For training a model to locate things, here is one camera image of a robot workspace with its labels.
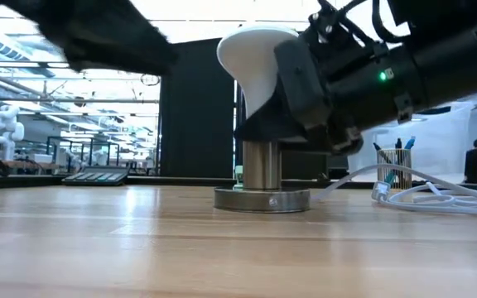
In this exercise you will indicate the black aluminium table frame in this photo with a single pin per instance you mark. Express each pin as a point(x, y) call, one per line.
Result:
point(180, 181)

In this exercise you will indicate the black pen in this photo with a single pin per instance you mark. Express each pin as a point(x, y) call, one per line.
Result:
point(377, 147)

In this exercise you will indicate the black desk calculator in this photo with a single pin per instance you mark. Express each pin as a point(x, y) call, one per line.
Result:
point(97, 176)

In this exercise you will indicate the brass lamp socket base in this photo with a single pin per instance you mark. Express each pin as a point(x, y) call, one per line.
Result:
point(261, 165)

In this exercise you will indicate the mint green stapler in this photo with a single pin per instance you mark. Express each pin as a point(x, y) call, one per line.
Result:
point(238, 178)

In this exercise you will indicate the clear plastic storage bin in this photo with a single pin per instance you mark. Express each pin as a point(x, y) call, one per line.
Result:
point(437, 136)

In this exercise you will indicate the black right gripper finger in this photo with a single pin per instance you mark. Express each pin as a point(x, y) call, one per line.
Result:
point(271, 130)

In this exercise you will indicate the blue pen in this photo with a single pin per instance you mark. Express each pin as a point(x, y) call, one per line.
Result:
point(409, 143)

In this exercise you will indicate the black marker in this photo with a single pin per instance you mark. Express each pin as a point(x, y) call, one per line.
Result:
point(398, 143)

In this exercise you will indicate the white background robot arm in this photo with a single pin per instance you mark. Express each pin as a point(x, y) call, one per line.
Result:
point(6, 128)

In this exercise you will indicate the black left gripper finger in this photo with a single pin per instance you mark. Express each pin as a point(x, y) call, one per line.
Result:
point(131, 54)

